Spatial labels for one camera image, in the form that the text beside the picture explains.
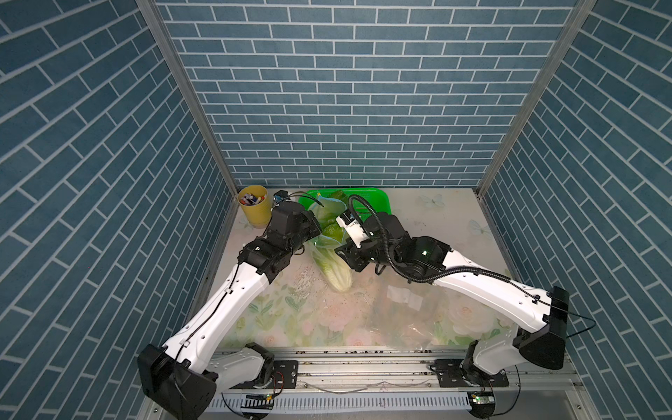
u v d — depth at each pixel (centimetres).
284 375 73
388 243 50
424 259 48
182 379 36
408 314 85
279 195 65
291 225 52
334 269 87
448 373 74
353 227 60
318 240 66
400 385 73
